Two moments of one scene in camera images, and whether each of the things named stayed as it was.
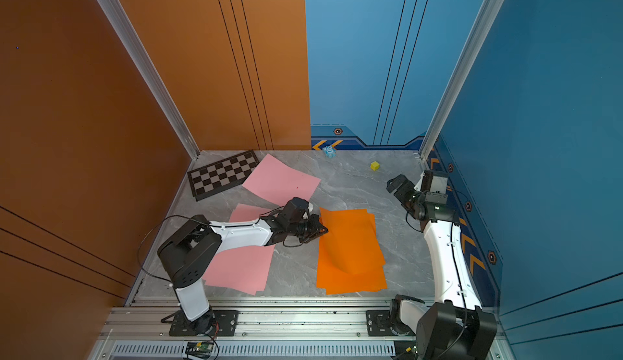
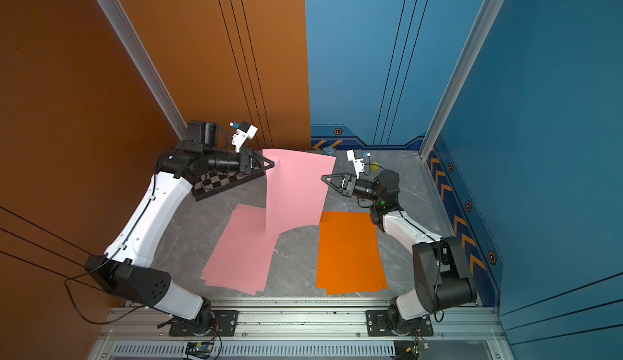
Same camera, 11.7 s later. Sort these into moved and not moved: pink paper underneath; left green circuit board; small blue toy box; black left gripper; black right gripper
Moved: black left gripper; black right gripper
Not moved: pink paper underneath; left green circuit board; small blue toy box
